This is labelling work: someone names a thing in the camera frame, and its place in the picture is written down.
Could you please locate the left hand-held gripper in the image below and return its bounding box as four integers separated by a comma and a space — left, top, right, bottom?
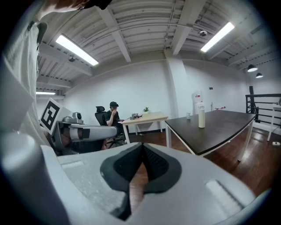
39, 98, 119, 156

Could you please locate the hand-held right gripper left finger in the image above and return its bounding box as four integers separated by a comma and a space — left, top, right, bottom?
41, 142, 144, 225

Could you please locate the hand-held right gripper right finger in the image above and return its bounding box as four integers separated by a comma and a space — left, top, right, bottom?
131, 142, 256, 225

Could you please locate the white bottle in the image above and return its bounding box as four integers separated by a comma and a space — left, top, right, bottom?
198, 109, 206, 129

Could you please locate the black office chair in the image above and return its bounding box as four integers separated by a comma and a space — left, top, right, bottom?
94, 106, 127, 151

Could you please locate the light wooden table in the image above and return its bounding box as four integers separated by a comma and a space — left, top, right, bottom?
120, 111, 169, 145

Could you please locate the dark wooden table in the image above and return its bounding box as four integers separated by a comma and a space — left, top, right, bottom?
164, 109, 257, 163

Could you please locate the white water dispenser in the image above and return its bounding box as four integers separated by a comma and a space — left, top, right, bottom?
191, 89, 206, 116

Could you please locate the person's beige shirt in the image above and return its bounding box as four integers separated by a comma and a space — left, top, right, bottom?
0, 13, 51, 147

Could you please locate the white table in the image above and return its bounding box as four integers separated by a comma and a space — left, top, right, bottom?
267, 102, 281, 142

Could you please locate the black metal railing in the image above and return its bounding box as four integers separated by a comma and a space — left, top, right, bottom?
245, 86, 281, 127

